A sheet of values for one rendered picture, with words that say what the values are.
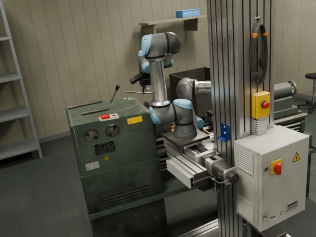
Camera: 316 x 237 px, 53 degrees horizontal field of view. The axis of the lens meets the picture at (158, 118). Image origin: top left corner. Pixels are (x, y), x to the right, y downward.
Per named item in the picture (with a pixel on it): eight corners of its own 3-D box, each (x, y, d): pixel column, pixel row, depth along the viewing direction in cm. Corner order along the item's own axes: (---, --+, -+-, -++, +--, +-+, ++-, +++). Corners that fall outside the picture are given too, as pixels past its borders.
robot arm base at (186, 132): (201, 135, 199) (201, 120, 195) (181, 141, 193) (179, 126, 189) (189, 128, 211) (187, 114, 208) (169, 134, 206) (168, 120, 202)
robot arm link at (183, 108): (196, 121, 194) (194, 100, 190) (175, 125, 192) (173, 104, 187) (190, 115, 205) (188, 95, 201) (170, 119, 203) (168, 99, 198)
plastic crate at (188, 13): (193, 15, 568) (192, 8, 564) (200, 15, 547) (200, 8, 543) (175, 18, 554) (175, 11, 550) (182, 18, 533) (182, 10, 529)
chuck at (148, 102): (157, 143, 248) (152, 104, 240) (146, 133, 277) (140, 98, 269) (161, 142, 249) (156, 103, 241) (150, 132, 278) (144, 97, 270)
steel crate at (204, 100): (205, 101, 638) (203, 66, 614) (239, 114, 551) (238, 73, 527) (169, 111, 606) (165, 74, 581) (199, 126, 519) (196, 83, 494)
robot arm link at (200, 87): (252, 99, 222) (176, 97, 232) (250, 93, 236) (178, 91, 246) (254, 82, 218) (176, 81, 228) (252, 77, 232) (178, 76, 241)
